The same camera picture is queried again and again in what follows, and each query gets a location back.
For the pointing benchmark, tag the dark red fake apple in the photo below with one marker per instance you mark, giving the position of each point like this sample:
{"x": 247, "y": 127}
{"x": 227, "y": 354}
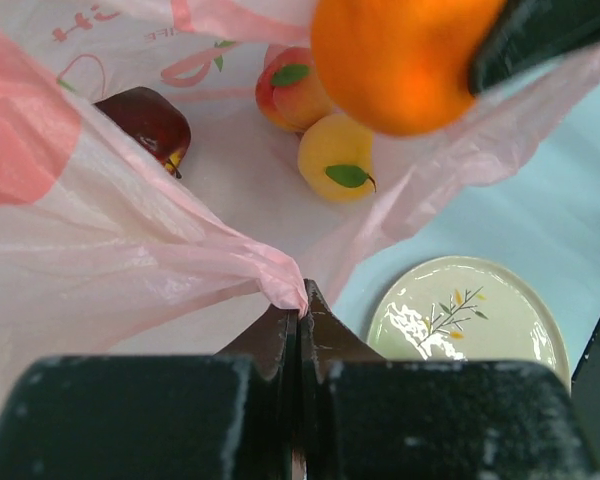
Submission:
{"x": 153, "y": 122}

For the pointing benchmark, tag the fake peach with leaf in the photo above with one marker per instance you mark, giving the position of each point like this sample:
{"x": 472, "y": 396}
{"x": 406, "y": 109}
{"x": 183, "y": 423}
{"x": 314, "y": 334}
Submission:
{"x": 289, "y": 93}

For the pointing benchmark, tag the beige ceramic plate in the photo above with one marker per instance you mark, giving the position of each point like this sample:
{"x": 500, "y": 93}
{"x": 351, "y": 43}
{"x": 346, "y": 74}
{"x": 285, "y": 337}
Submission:
{"x": 460, "y": 308}

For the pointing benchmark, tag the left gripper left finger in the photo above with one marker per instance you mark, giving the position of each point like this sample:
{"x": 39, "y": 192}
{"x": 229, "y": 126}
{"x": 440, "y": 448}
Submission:
{"x": 222, "y": 416}

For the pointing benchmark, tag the orange fake orange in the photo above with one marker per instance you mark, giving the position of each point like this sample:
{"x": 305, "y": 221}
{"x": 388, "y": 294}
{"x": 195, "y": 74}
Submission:
{"x": 400, "y": 67}

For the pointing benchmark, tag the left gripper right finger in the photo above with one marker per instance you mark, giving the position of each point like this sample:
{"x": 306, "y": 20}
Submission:
{"x": 366, "y": 417}

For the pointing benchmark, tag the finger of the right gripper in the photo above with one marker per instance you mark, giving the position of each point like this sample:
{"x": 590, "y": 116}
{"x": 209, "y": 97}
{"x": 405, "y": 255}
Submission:
{"x": 528, "y": 33}

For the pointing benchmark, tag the yellow fake fruit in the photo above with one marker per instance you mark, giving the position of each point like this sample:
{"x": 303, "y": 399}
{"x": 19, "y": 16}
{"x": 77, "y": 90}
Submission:
{"x": 335, "y": 159}

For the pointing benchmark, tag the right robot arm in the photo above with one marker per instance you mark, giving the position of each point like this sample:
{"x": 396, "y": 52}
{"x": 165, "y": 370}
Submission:
{"x": 586, "y": 381}

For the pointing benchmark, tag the pink plastic bag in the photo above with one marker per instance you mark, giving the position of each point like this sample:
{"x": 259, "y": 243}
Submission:
{"x": 99, "y": 243}

